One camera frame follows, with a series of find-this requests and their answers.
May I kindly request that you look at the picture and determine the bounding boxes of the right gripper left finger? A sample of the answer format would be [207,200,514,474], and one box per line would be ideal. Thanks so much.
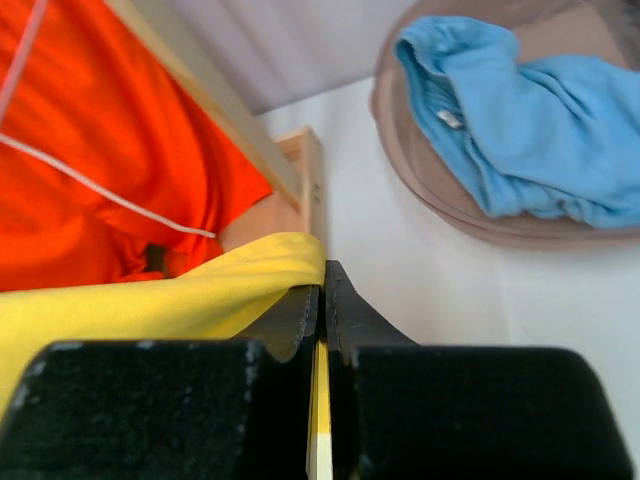
[1,286,320,479]

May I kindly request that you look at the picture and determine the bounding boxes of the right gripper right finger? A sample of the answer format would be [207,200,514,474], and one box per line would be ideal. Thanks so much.
[324,260,634,479]

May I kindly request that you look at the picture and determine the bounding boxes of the yellow shorts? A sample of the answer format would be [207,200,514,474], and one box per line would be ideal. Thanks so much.
[0,231,333,480]

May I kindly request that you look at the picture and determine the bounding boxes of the orange shorts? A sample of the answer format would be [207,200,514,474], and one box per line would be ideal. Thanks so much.
[1,1,271,291]

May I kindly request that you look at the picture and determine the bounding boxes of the light blue shorts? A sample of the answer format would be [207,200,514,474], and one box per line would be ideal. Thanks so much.
[394,16,639,229]

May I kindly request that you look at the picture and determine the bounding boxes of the wooden clothes rack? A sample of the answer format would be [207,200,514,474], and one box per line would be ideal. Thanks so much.
[107,1,327,251]

